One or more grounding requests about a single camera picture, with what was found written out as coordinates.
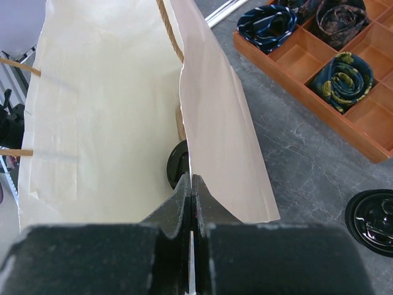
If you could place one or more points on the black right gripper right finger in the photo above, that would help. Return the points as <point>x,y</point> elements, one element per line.
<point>271,258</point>

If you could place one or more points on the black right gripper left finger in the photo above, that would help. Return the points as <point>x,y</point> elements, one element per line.
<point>149,257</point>

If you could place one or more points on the black cup lid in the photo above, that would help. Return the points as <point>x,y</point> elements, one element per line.
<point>178,163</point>

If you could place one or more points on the kraft paper bag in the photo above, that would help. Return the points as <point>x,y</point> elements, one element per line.
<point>118,80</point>

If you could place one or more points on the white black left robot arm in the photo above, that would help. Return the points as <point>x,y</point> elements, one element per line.
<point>12,123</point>

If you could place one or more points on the white straw pack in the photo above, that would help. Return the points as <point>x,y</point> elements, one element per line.
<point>223,12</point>

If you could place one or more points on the black lid stack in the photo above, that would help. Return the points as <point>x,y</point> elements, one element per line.
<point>368,218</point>

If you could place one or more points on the green yellow coiled band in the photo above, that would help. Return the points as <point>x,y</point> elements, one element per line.
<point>344,81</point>

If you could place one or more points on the orange compartment tray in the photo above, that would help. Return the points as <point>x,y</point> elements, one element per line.
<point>368,124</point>

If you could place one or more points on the blue striped coiled band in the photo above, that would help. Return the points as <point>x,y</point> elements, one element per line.
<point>267,27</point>

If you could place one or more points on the brown black coiled band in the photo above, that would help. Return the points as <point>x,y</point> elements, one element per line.
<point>338,22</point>

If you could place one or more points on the dark coiled band left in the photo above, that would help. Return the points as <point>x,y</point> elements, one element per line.
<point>304,9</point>

